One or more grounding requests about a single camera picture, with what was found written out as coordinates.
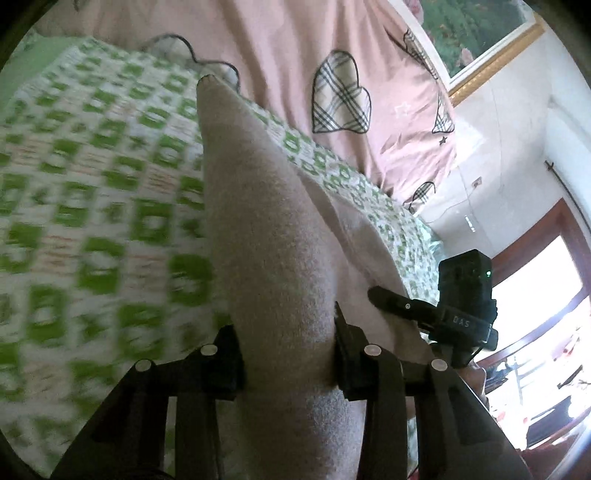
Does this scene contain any gold-framed painting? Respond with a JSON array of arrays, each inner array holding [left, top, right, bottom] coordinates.
[[388, 0, 548, 107]]

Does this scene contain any wooden door frame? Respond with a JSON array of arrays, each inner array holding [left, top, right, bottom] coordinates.
[[480, 198, 591, 296]]

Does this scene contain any dark curtain rod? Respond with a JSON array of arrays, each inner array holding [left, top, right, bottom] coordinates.
[[545, 159, 585, 232]]

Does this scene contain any beige felt cloth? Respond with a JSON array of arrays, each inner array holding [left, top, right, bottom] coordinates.
[[196, 74, 439, 480]]

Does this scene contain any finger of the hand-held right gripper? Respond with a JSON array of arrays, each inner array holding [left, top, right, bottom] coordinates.
[[368, 286, 439, 332]]

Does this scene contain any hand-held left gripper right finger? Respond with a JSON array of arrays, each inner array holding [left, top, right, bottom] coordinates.
[[333, 301, 532, 480]]

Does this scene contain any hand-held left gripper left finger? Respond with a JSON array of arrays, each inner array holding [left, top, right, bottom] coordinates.
[[51, 324, 246, 480]]

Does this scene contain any green checked bedsheet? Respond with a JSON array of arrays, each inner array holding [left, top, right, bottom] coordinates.
[[0, 34, 446, 476]]

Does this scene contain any pink heart-print quilt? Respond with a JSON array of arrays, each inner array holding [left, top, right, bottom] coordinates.
[[37, 0, 458, 215]]

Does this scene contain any person's right hand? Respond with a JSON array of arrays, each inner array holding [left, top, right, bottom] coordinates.
[[462, 362, 488, 407]]

